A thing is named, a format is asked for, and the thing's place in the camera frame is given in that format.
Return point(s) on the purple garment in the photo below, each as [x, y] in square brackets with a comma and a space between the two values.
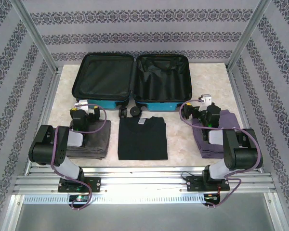
[227, 118]

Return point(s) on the grey terry towel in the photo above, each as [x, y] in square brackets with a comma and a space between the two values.
[98, 142]

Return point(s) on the turquoise hard-shell suitcase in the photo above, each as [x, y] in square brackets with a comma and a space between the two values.
[103, 77]

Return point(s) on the black t-shirt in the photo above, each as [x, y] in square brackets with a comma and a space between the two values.
[142, 139]

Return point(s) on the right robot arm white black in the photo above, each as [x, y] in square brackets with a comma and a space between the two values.
[243, 154]

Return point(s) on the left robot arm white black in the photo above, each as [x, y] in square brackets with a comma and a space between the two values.
[60, 146]

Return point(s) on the small circuit board with LED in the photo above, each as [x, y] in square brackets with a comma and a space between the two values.
[210, 197]
[79, 198]

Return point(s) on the grey metal shelf panel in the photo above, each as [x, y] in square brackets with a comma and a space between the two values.
[144, 219]

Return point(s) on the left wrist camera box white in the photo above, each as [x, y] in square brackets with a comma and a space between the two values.
[82, 104]

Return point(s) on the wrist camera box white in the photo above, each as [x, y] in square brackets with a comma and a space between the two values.
[82, 104]
[206, 99]

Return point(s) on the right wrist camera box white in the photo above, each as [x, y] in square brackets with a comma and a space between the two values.
[206, 99]

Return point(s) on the aluminium side rail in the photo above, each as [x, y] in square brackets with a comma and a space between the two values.
[50, 101]
[238, 103]

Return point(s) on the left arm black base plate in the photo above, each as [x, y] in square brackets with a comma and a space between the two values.
[95, 184]

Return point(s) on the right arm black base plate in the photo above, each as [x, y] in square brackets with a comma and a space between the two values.
[193, 184]

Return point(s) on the wide aluminium mounting rail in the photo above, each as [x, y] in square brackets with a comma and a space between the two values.
[139, 183]

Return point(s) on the aluminium frame post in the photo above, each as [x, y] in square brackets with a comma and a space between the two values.
[249, 33]
[31, 31]

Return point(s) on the short aluminium frame bar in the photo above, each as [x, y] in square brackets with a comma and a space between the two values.
[278, 216]
[12, 216]

